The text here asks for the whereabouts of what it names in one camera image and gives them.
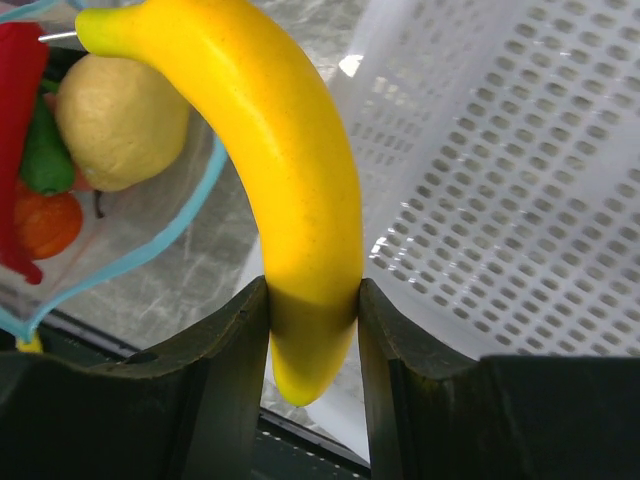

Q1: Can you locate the white plastic basket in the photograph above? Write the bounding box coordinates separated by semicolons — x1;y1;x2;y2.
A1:
332;1;639;358

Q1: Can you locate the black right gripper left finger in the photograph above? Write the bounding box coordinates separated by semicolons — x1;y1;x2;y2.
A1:
0;277;271;480

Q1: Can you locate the clear zip top bag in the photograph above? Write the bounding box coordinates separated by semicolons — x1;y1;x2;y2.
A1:
1;1;226;340

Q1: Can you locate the red chili pepper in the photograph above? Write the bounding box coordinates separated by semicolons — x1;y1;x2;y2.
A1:
1;22;48;285

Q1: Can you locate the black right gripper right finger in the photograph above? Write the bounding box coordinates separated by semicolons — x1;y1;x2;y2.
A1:
358;279;639;479

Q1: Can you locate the yellow lemon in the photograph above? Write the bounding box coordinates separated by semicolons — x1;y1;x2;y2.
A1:
55;54;191;192

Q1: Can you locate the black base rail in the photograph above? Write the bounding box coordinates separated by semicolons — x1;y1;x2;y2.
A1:
0;309;372;480

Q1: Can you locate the yellow banana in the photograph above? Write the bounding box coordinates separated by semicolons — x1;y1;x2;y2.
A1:
75;1;364;406

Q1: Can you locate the green chili pepper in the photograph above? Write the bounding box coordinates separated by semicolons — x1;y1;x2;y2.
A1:
20;87;75;196

